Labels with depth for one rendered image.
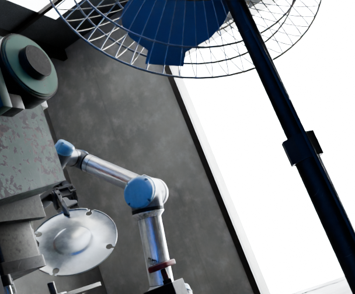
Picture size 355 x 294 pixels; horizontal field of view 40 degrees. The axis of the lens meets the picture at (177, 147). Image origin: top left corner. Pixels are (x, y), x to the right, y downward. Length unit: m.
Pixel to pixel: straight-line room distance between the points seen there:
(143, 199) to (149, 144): 4.75
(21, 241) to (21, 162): 0.22
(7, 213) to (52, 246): 0.38
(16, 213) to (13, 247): 0.09
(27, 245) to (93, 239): 0.34
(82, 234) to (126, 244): 5.05
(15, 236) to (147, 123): 5.24
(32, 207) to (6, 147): 0.21
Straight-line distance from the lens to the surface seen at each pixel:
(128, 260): 6.72
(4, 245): 1.32
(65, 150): 1.94
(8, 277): 1.27
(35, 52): 1.31
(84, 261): 1.60
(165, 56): 0.88
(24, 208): 1.37
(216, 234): 6.06
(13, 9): 6.43
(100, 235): 1.66
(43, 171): 1.33
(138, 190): 1.74
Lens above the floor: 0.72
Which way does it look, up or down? 14 degrees up
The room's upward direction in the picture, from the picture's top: 21 degrees counter-clockwise
